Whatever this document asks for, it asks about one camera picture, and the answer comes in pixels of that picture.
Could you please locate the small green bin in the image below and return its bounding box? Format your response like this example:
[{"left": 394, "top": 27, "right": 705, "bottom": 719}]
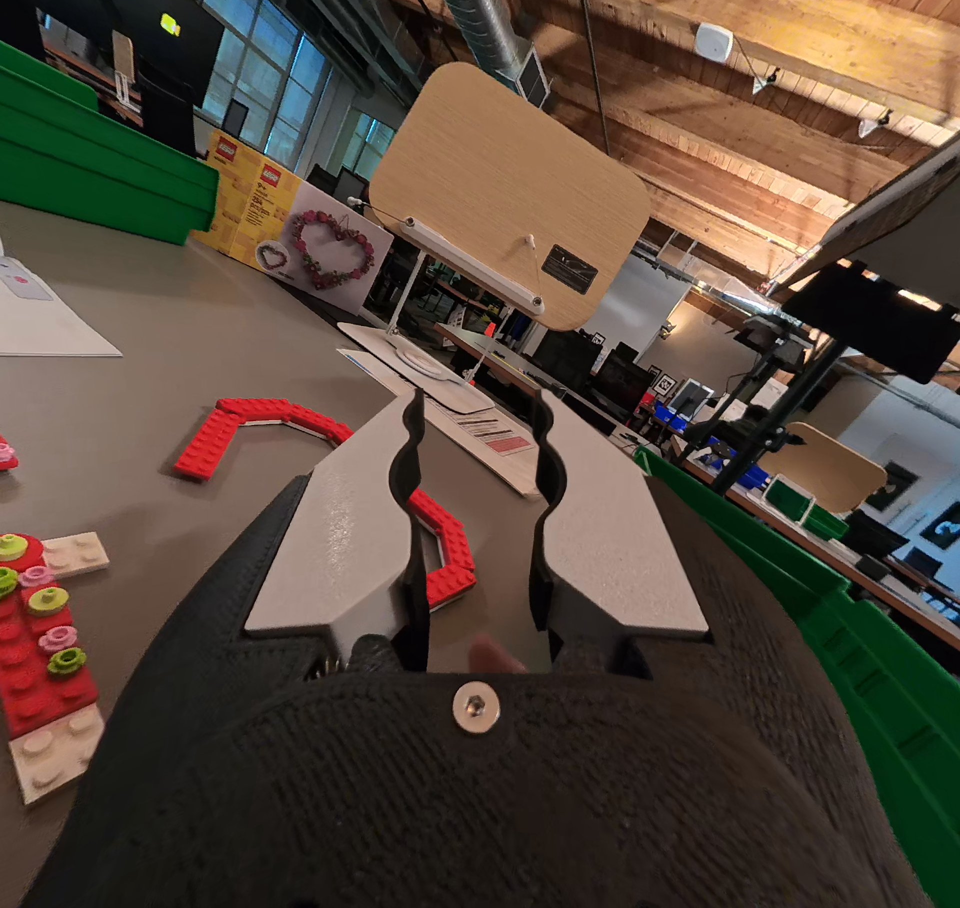
[{"left": 765, "top": 473, "right": 849, "bottom": 542}]

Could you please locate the printed paper sheet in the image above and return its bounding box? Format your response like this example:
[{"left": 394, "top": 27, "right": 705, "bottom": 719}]
[{"left": 337, "top": 349, "right": 545, "bottom": 500}]

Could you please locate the white wood-edged board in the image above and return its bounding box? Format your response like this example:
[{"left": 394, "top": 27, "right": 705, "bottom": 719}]
[{"left": 768, "top": 135, "right": 960, "bottom": 302}]

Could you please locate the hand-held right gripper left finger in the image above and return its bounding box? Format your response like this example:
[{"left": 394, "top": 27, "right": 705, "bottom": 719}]
[{"left": 244, "top": 389, "right": 432, "bottom": 673}]

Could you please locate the black flat panel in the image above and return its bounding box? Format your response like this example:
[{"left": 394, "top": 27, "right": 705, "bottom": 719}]
[{"left": 780, "top": 259, "right": 960, "bottom": 386}]

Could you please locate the silver ventilation duct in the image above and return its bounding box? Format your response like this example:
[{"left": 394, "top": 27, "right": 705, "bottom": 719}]
[{"left": 420, "top": 0, "right": 552, "bottom": 107}]

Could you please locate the white lego plate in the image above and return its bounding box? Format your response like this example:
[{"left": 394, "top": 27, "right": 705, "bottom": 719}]
[{"left": 41, "top": 531, "right": 111, "bottom": 578}]

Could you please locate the black tripod pole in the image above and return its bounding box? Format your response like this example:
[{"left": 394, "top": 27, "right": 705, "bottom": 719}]
[{"left": 678, "top": 338, "right": 852, "bottom": 495}]

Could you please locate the white instruction booklet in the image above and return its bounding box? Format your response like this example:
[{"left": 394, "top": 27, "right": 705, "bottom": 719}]
[{"left": 0, "top": 236, "right": 123, "bottom": 358}]

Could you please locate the red lego plate with flowers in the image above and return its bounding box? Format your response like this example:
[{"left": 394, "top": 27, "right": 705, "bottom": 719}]
[{"left": 0, "top": 533, "right": 106, "bottom": 806}]

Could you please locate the green plastic bin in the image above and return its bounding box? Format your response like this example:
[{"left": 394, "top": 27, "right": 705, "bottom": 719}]
[
  {"left": 633, "top": 444, "right": 960, "bottom": 908},
  {"left": 0, "top": 39, "right": 220, "bottom": 247}
]

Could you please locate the red lego heart frame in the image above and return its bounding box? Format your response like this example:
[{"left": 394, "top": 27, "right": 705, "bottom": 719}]
[{"left": 174, "top": 396, "right": 478, "bottom": 611}]

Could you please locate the yellow lego set box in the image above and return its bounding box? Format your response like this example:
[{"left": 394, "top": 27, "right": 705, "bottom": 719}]
[{"left": 191, "top": 128, "right": 395, "bottom": 315}]

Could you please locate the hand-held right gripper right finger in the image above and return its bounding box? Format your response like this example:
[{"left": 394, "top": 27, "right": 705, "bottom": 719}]
[{"left": 528, "top": 389, "right": 711, "bottom": 673}]

